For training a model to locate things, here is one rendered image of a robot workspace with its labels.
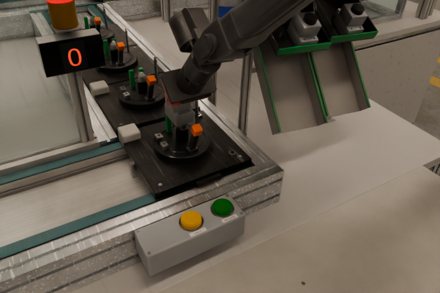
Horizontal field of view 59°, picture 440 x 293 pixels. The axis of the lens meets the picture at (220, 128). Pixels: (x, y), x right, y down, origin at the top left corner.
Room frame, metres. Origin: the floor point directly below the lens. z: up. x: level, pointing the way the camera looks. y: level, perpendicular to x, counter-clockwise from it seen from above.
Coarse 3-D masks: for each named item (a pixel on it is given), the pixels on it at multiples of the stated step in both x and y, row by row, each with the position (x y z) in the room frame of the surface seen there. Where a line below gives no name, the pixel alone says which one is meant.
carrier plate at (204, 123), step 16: (144, 128) 0.81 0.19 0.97; (160, 128) 0.81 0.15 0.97; (208, 128) 0.82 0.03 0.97; (128, 144) 0.75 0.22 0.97; (144, 144) 0.75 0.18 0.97; (224, 144) 0.76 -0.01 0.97; (144, 160) 0.69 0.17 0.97; (160, 160) 0.69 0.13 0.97; (208, 160) 0.69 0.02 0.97; (224, 160) 0.70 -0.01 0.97; (240, 160) 0.70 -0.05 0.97; (144, 176) 0.63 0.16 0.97; (160, 176) 0.64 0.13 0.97; (176, 176) 0.64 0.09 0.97; (192, 176) 0.64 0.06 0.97; (208, 176) 0.65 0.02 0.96; (160, 192) 0.59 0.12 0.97; (176, 192) 0.61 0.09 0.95
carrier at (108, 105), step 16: (128, 80) 1.06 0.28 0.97; (144, 80) 0.96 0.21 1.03; (160, 80) 1.07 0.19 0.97; (96, 96) 0.96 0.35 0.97; (112, 96) 0.97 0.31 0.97; (128, 96) 0.92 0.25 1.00; (144, 96) 0.94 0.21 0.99; (160, 96) 0.94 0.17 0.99; (112, 112) 0.88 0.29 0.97; (128, 112) 0.88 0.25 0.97; (144, 112) 0.89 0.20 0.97; (160, 112) 0.89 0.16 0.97
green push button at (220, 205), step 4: (216, 200) 0.57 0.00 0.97; (220, 200) 0.57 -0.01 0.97; (224, 200) 0.57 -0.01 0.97; (228, 200) 0.57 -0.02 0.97; (216, 204) 0.56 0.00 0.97; (220, 204) 0.56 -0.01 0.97; (224, 204) 0.56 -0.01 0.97; (228, 204) 0.56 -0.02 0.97; (216, 208) 0.55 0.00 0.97; (220, 208) 0.55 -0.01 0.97; (224, 208) 0.55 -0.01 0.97; (228, 208) 0.55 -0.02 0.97; (216, 212) 0.54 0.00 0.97; (220, 212) 0.54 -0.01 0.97; (224, 212) 0.54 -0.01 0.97; (228, 212) 0.54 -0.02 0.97
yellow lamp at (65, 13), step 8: (48, 8) 0.73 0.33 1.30; (56, 8) 0.72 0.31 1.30; (64, 8) 0.73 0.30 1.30; (72, 8) 0.74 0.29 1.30; (56, 16) 0.72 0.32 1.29; (64, 16) 0.73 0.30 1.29; (72, 16) 0.74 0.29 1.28; (56, 24) 0.73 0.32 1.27; (64, 24) 0.73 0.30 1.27; (72, 24) 0.73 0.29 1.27
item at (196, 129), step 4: (188, 124) 0.70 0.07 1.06; (192, 124) 0.70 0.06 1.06; (196, 124) 0.69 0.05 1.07; (192, 128) 0.68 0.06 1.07; (196, 128) 0.68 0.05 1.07; (200, 128) 0.68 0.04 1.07; (192, 132) 0.68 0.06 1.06; (196, 132) 0.67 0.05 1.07; (200, 132) 0.68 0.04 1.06; (192, 136) 0.68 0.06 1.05; (196, 136) 0.68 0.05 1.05; (192, 140) 0.68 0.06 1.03; (196, 140) 0.69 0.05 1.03; (192, 144) 0.69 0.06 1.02; (196, 144) 0.69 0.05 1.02; (192, 148) 0.70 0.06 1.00
